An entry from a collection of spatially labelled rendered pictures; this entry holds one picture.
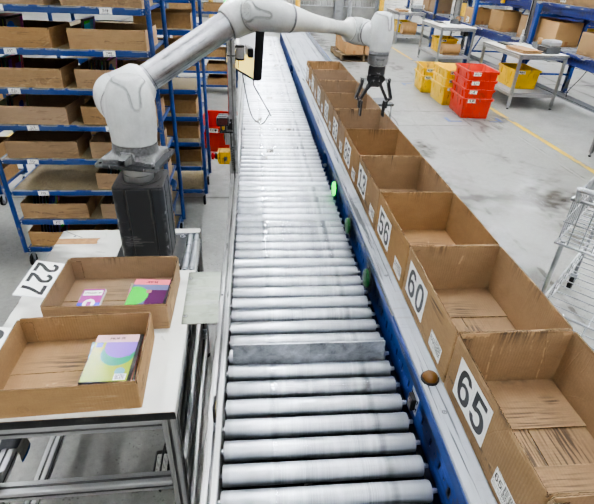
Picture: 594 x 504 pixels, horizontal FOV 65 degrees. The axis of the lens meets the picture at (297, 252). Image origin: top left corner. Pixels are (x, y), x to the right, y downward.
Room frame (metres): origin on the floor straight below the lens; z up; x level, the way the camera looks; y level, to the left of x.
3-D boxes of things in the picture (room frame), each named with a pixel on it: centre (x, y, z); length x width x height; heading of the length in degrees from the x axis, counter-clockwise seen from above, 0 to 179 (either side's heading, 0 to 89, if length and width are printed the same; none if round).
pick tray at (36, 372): (0.93, 0.60, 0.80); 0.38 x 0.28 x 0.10; 99
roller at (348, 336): (1.13, -0.04, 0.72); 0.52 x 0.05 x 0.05; 96
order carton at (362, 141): (2.21, -0.38, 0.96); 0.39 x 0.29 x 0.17; 6
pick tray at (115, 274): (1.25, 0.60, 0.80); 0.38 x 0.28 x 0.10; 96
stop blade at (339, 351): (1.03, -0.05, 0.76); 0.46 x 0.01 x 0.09; 96
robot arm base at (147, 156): (1.56, 0.59, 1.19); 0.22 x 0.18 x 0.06; 177
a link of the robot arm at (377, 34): (2.22, -0.31, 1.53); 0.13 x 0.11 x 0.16; 33
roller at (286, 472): (0.68, -0.09, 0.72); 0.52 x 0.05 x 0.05; 96
